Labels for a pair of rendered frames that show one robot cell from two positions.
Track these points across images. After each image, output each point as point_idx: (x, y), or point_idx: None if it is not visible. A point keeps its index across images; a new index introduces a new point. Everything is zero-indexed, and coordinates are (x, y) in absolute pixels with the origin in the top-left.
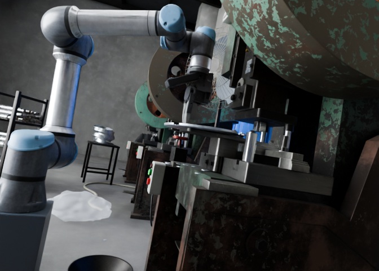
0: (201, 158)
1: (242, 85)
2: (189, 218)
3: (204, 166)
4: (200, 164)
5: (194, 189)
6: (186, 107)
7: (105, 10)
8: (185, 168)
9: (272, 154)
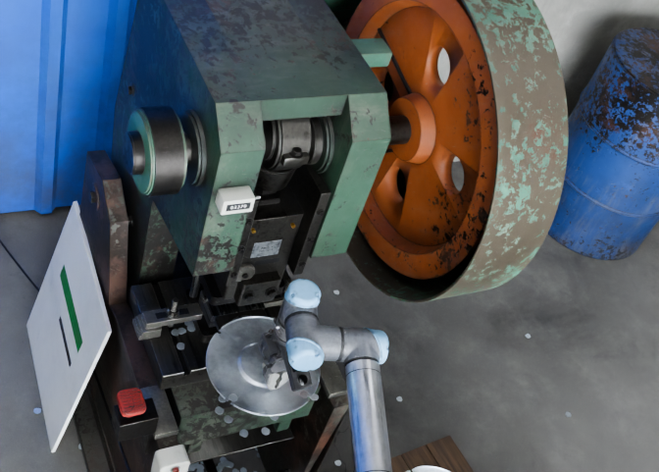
0: (171, 381)
1: (270, 282)
2: (339, 420)
3: (190, 383)
4: (169, 387)
5: (345, 406)
6: (286, 375)
7: (386, 433)
8: (215, 413)
9: (278, 303)
